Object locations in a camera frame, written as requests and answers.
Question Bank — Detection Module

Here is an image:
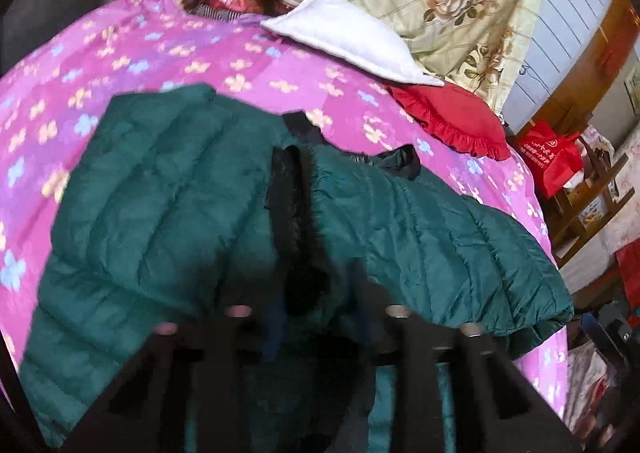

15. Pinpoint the red shopping bag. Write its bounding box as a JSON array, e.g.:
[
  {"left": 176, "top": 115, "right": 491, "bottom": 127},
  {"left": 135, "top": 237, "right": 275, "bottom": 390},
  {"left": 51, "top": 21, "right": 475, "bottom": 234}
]
[{"left": 515, "top": 120, "right": 586, "bottom": 200}]

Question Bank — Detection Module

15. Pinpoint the red cloth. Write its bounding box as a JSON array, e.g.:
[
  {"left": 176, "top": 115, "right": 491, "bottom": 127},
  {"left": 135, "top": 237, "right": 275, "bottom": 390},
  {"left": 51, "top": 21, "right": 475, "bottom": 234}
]
[{"left": 615, "top": 238, "right": 640, "bottom": 309}]

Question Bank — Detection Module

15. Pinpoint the green puffer jacket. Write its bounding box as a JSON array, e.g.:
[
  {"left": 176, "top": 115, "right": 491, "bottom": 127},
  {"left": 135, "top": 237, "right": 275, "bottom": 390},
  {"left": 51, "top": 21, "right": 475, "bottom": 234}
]
[{"left": 17, "top": 83, "right": 575, "bottom": 453}]

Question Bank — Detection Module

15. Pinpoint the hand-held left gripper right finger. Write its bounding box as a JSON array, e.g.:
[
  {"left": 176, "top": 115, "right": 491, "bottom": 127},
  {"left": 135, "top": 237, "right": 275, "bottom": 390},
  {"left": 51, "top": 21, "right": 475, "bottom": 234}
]
[{"left": 355, "top": 280, "right": 583, "bottom": 453}]

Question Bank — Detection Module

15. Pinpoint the red ruffled pillow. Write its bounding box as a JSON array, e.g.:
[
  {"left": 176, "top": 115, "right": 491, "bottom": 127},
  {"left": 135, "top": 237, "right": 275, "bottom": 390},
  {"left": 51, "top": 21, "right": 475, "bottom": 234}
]
[{"left": 387, "top": 82, "right": 512, "bottom": 160}]

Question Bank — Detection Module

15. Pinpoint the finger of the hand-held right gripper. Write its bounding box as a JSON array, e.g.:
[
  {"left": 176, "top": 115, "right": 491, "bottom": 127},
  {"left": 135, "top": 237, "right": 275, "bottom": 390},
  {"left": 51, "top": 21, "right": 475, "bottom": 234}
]
[{"left": 580, "top": 300, "right": 640, "bottom": 374}]

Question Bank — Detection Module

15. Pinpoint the wall poster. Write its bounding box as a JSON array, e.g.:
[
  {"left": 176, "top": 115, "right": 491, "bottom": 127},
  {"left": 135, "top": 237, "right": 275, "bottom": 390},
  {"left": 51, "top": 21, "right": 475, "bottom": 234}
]
[{"left": 622, "top": 68, "right": 640, "bottom": 116}]

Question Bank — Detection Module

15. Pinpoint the white pillow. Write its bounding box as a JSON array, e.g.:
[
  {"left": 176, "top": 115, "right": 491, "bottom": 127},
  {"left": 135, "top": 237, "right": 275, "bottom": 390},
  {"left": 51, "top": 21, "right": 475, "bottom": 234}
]
[{"left": 260, "top": 0, "right": 446, "bottom": 88}]

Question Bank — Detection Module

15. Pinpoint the wooden door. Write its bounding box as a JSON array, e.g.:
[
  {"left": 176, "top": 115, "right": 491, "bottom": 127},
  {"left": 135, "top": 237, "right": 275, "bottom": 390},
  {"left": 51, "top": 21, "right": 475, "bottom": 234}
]
[{"left": 500, "top": 0, "right": 640, "bottom": 134}]

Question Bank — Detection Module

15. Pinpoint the pink floral bedsheet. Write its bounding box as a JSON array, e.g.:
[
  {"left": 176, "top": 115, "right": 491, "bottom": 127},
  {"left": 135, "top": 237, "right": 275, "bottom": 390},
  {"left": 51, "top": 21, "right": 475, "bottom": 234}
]
[{"left": 0, "top": 0, "right": 571, "bottom": 414}]

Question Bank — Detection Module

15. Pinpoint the wooden chair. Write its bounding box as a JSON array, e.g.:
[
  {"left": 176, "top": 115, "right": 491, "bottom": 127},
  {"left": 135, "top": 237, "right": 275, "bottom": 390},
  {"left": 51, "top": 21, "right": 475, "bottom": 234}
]
[{"left": 552, "top": 138, "right": 631, "bottom": 269}]

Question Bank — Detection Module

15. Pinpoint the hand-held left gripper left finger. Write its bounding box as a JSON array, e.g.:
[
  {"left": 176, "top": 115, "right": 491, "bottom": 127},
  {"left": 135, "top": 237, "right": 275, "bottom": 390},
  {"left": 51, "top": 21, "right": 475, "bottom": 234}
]
[{"left": 65, "top": 300, "right": 291, "bottom": 453}]

